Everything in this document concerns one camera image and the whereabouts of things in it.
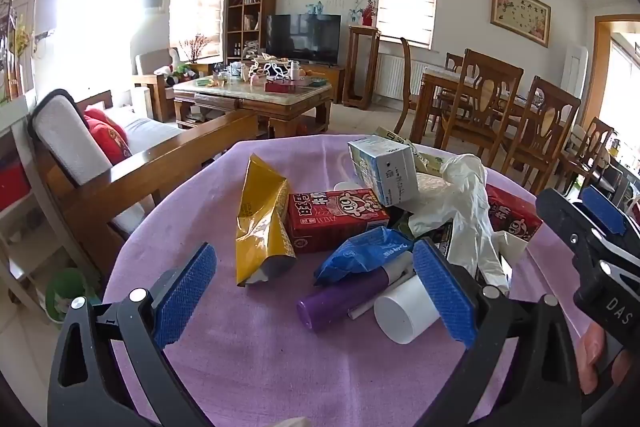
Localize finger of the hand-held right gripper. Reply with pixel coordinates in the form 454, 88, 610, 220
580, 184, 640, 258
535, 188, 608, 268

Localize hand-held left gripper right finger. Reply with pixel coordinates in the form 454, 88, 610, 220
412, 237, 583, 427

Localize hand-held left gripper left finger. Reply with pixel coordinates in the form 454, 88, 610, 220
47, 242, 218, 427

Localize blue plastic wrapper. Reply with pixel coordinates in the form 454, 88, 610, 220
313, 227, 416, 286

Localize person's right hand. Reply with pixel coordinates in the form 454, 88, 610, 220
575, 322, 640, 395

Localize red drink carton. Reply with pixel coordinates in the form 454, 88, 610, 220
286, 188, 391, 254
485, 183, 543, 243

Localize white rubber glove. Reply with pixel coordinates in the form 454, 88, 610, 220
407, 153, 528, 293

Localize purple tablecloth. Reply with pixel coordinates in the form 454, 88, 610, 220
102, 134, 596, 427

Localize yellow snack bag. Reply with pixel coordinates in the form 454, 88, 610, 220
235, 154, 296, 288

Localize purple bottle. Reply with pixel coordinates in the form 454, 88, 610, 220
296, 264, 416, 333

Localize green bin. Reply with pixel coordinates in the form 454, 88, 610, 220
45, 268, 98, 324

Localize pale green cardboard box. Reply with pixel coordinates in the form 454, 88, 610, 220
375, 126, 446, 172

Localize white blue milk carton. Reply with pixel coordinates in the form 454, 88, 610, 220
347, 134, 418, 208

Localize wooden sofa with white cushions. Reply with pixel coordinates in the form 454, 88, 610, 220
27, 89, 261, 278

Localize white standing air conditioner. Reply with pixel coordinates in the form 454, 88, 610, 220
560, 45, 589, 100

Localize wooden dining table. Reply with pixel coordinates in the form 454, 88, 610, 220
415, 64, 531, 152

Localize red cushion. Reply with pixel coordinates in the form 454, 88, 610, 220
82, 108, 133, 165

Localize large framed flower picture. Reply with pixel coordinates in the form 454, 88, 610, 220
490, 0, 552, 48

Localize wooden coffee table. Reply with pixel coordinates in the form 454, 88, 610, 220
172, 74, 335, 138

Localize wooden armchair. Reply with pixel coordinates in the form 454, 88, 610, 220
132, 48, 201, 122

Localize tall wooden plant stand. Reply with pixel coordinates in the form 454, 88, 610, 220
345, 24, 382, 110

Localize wooden television stand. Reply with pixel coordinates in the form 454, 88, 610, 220
295, 63, 347, 104

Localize vase with flower branches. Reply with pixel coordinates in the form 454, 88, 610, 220
177, 33, 211, 64

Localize window roller blind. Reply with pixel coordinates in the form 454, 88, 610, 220
377, 0, 440, 50
170, 0, 227, 60

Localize flat screen television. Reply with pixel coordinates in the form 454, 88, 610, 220
265, 13, 342, 64

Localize red potted plant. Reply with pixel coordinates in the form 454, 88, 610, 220
357, 0, 378, 28

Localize wooden bookshelf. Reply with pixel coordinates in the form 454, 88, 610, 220
225, 0, 277, 64

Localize white wall radiator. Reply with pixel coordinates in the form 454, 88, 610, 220
374, 53, 426, 100

